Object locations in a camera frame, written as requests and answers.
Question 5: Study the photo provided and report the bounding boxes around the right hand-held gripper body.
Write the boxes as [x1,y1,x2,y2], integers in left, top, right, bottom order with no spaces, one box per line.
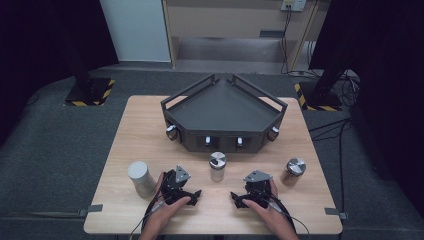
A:
[243,170,274,210]

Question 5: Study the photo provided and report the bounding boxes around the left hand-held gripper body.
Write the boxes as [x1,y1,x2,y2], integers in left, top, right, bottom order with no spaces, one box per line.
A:
[160,164,192,205]

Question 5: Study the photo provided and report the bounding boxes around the white lid spice jar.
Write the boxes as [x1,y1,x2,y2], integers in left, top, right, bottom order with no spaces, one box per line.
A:
[127,161,157,199]

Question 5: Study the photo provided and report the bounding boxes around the silver lid pale spice jar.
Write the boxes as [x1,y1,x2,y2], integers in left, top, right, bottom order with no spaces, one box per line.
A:
[208,151,227,183]

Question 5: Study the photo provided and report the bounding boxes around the silver lid brown spice jar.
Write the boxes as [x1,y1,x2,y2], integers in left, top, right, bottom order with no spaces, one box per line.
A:
[280,157,307,187]

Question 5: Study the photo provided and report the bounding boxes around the black corner rack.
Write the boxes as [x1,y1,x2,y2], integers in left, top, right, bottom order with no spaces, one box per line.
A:
[160,73,288,154]

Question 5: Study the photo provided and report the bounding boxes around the person's right hand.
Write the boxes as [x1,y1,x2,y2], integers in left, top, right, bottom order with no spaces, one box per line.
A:
[242,179,296,233]

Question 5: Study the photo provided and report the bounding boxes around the person's left hand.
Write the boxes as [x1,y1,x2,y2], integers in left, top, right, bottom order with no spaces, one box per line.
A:
[143,172,192,232]

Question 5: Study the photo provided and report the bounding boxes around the grey tape strip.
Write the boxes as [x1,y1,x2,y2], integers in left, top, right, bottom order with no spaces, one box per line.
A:
[324,206,350,221]
[78,203,104,217]

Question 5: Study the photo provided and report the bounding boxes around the striped black stand base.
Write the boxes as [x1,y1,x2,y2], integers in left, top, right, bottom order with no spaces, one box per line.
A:
[63,77,116,107]
[294,81,344,112]

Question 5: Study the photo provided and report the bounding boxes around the black stand pole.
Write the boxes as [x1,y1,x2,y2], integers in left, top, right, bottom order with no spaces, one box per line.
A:
[313,56,349,98]
[64,29,94,96]

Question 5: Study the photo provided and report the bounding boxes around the grey shelf label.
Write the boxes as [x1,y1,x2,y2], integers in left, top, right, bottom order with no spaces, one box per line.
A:
[259,29,286,39]

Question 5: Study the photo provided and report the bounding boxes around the white panel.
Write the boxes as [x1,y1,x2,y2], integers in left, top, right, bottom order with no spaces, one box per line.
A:
[99,0,172,63]

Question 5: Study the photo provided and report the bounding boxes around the dark curtain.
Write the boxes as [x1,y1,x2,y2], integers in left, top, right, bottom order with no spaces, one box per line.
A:
[309,0,424,219]
[0,0,120,148]

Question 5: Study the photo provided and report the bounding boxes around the wooden shelf unit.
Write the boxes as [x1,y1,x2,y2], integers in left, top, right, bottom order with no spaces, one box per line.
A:
[161,0,332,73]

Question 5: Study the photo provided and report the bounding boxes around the white power outlet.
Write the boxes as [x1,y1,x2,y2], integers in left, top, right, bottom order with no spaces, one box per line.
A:
[280,0,307,13]

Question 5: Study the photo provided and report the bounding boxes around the right hand-held gripper cable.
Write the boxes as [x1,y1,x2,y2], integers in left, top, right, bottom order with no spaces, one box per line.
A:
[256,189,312,240]

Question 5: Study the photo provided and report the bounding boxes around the hand-held gripper cable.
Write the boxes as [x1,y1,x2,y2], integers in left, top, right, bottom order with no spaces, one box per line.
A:
[128,181,166,240]
[256,189,312,240]

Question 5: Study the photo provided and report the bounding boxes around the left hand-held gripper cable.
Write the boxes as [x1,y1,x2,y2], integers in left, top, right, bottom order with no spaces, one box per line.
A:
[128,181,166,240]

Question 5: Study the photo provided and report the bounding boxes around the long black floor cable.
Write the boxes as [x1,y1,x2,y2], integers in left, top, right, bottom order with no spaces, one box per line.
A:
[308,117,353,214]

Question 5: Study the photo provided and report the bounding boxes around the tangled floor cables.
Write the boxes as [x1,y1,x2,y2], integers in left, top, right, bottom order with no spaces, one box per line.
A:
[336,69,362,108]

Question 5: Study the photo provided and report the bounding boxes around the black outlet cable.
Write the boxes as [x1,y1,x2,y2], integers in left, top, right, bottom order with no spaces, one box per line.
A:
[279,5,294,76]

